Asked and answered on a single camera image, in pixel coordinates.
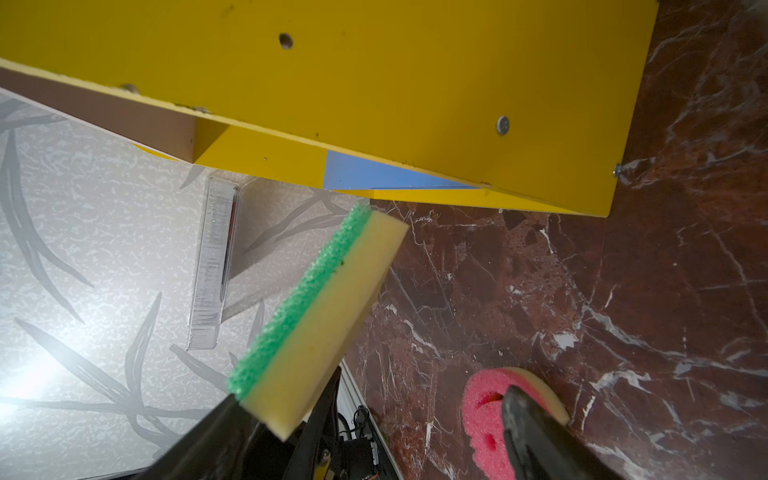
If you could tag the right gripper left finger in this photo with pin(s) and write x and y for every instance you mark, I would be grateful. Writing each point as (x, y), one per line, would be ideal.
(229, 443)

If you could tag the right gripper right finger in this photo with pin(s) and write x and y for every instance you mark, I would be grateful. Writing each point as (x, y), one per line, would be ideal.
(538, 447)

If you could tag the yellow shelf pink blue boards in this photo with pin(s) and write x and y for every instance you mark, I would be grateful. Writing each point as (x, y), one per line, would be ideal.
(532, 99)

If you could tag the pink round sponge left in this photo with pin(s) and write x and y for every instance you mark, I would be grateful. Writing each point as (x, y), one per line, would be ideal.
(482, 414)

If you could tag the clear plastic wall bin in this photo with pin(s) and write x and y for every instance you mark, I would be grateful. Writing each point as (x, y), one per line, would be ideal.
(217, 234)

